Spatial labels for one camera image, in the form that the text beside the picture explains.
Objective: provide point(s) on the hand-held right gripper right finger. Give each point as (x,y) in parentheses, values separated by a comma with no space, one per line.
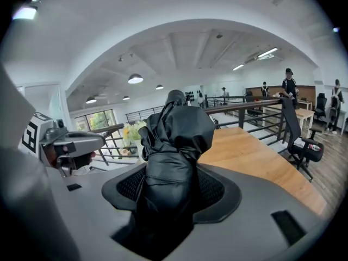
(220,197)

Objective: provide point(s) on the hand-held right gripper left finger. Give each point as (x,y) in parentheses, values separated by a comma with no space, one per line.
(125,186)

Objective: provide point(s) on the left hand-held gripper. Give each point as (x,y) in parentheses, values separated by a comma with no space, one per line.
(81,140)

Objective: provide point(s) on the black plastic bag object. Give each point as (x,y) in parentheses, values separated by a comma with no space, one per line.
(174,151)

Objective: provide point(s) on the person's left hand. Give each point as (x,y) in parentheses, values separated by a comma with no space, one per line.
(81,160)

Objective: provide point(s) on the window with green view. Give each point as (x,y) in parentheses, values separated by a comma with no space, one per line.
(98,120)

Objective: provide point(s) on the white vase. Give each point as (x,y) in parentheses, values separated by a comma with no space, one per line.
(139,151)

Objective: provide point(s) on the small dome pendant lamp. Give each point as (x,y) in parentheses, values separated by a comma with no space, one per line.
(91,100)
(159,87)
(126,98)

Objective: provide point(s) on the yellow white flower bouquet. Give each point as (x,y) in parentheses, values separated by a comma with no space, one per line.
(131,130)

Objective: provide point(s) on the wooden table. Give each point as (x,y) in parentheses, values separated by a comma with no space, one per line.
(258,162)

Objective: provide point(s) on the large dome pendant lamp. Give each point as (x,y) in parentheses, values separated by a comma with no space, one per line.
(135,79)

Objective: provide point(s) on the black metal railing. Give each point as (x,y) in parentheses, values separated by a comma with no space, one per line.
(244,107)

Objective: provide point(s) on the black mesh office chair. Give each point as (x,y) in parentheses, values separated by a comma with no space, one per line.
(295,135)

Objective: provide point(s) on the small bottle red label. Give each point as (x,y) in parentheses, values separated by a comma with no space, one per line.
(314,146)

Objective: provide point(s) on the white-legged wooden desk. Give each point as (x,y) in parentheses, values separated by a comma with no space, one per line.
(304,114)

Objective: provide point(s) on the long ceiling light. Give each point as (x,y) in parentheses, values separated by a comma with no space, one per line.
(267,52)
(238,67)

